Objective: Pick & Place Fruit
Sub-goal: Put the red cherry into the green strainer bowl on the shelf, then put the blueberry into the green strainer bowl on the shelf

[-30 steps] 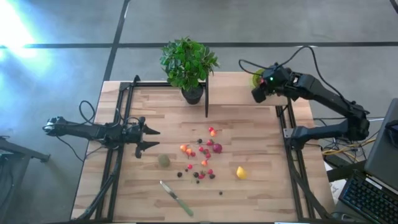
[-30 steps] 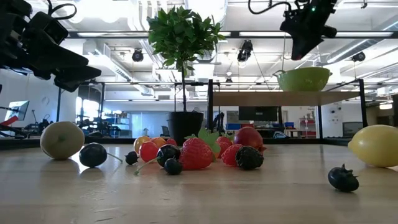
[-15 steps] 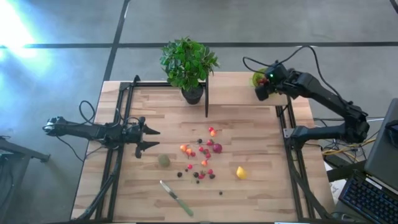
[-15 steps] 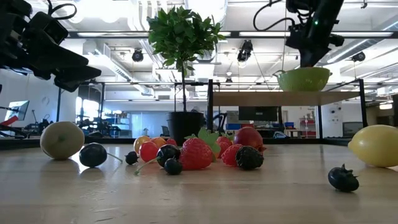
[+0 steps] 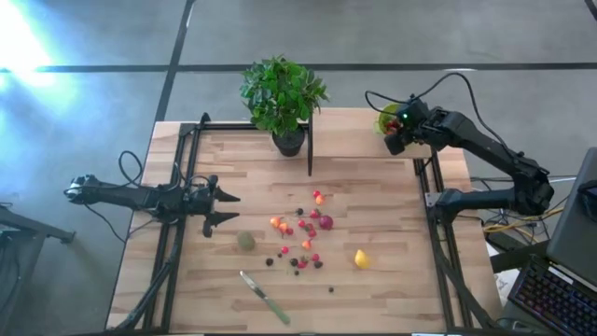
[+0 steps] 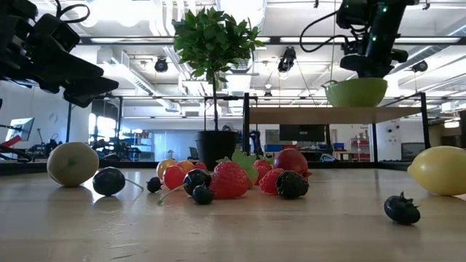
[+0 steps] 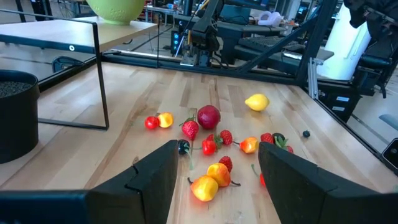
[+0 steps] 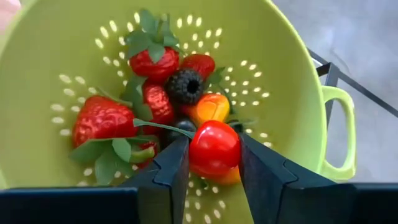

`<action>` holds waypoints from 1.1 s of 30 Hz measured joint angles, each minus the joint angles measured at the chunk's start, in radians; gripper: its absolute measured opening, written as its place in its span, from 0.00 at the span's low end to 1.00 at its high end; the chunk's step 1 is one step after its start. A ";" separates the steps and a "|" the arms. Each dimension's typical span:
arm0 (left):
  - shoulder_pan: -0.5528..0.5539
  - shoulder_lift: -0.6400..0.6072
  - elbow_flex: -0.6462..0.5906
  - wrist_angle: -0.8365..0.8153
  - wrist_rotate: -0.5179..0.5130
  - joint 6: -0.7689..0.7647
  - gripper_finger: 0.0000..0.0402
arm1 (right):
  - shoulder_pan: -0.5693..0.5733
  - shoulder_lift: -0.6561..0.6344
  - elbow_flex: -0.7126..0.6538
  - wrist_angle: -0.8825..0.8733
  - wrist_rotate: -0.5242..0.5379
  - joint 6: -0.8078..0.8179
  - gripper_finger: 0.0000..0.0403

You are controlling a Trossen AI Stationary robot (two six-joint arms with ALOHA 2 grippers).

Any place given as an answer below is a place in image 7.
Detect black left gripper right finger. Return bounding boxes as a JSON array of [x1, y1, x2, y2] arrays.
[[258, 142, 398, 224]]

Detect red strawberry with leaves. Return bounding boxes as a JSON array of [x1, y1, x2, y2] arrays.
[[178, 115, 200, 141]]

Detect wooden shelf with black legs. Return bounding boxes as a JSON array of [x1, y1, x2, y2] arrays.
[[0, 16, 159, 131]]

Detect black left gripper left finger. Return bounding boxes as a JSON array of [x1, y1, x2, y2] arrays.
[[0, 139, 180, 224]]

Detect black cabinet with labels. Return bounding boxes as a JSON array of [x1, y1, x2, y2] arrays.
[[317, 80, 363, 123]]

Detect white cylindrical bin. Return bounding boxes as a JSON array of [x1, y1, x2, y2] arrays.
[[316, 2, 373, 81]]

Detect large red strawberry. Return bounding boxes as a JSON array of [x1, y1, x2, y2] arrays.
[[274, 136, 295, 155]]

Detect black office chair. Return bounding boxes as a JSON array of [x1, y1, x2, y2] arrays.
[[354, 30, 398, 100]]

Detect green plant in black pot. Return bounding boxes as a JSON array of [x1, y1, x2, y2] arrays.
[[0, 69, 40, 165]]

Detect grey laptop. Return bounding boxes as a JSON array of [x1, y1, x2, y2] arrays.
[[219, 3, 253, 26]]

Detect black keyboard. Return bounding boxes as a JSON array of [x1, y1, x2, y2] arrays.
[[238, 35, 301, 54]]

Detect yellow-orange cherry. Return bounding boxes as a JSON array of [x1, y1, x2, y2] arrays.
[[206, 162, 242, 188], [187, 175, 220, 203], [157, 111, 175, 129]]

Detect green plastic colander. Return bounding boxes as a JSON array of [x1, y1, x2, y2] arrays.
[[86, 0, 146, 26]]

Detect white plastic object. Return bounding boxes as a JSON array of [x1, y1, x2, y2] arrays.
[[257, 11, 286, 27]]

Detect dark cherry with green stem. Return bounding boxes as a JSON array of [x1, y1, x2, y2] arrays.
[[177, 139, 195, 171]]

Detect red raspberry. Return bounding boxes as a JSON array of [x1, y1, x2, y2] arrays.
[[218, 156, 233, 174], [220, 129, 234, 146]]

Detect orange-red cherry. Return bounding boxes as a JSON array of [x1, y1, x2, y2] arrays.
[[232, 136, 259, 154]]

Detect black computer with blue lights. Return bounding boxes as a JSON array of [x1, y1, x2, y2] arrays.
[[169, 29, 184, 57]]

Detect yellow lemon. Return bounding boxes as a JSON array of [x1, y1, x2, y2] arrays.
[[244, 93, 271, 112]]

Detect black phone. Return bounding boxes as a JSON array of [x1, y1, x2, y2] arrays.
[[381, 138, 398, 171]]

